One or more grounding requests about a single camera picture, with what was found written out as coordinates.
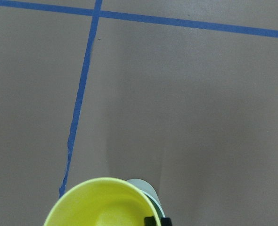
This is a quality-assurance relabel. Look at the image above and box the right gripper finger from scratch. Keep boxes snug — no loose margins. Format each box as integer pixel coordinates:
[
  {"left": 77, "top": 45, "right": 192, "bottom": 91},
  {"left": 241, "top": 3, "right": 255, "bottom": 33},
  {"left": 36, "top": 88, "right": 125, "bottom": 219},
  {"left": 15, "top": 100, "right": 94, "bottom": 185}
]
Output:
[{"left": 144, "top": 216, "right": 172, "bottom": 226}]

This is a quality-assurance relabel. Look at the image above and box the yellow plastic cup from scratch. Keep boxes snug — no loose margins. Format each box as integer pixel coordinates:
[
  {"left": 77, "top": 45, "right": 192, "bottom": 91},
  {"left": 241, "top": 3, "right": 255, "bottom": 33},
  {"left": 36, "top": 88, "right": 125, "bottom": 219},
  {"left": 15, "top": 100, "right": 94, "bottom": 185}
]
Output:
[{"left": 44, "top": 178, "right": 159, "bottom": 226}]

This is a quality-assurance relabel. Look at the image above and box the green plastic cup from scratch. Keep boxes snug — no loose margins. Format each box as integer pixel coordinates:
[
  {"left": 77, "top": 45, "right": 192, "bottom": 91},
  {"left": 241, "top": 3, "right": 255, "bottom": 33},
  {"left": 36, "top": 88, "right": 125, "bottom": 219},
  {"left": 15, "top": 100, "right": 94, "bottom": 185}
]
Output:
[{"left": 127, "top": 178, "right": 165, "bottom": 218}]

